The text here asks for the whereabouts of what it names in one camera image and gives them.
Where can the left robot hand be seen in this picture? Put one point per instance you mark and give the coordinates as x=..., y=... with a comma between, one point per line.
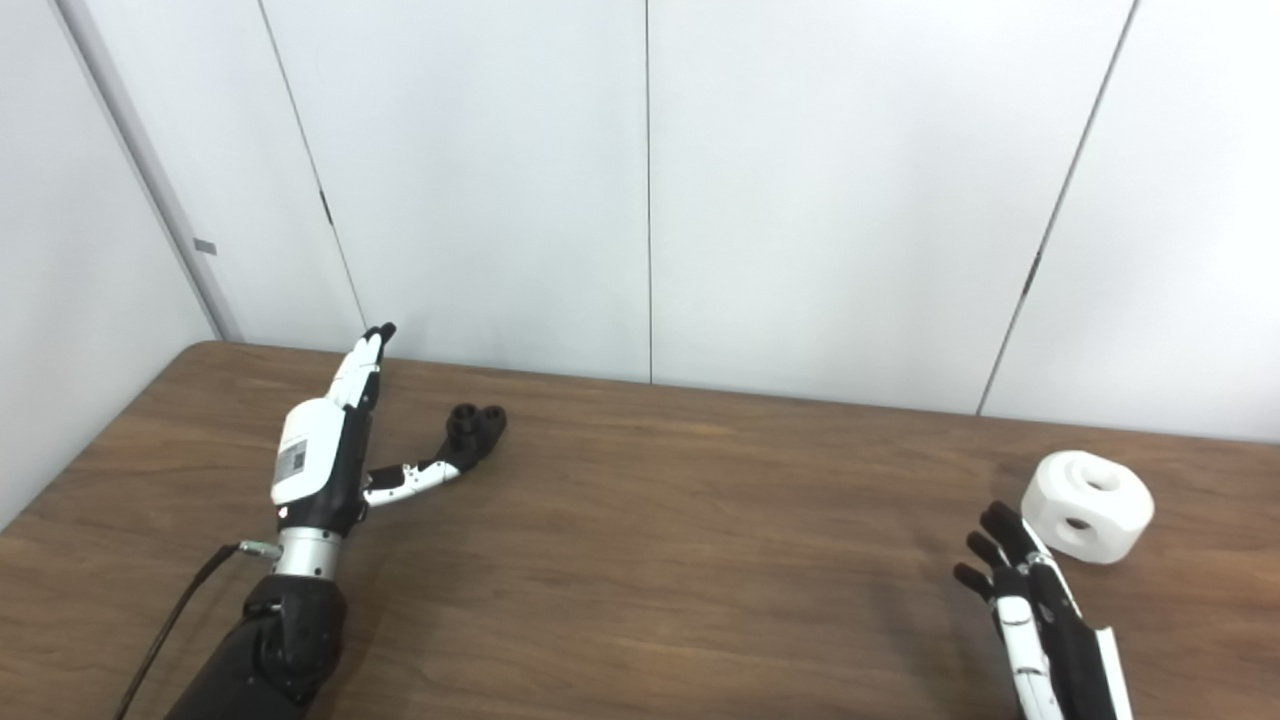
x=320, y=460

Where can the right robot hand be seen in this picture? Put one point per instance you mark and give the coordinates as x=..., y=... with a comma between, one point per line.
x=1040, y=630

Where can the black plastic holder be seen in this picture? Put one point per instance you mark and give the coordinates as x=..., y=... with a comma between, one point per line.
x=472, y=432

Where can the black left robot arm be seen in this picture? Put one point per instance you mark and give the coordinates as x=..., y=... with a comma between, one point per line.
x=270, y=650

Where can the round white plastic piece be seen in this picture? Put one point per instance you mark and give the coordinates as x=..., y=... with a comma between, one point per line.
x=1090, y=502

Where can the grey wall corner post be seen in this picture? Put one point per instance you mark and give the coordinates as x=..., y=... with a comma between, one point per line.
x=140, y=160

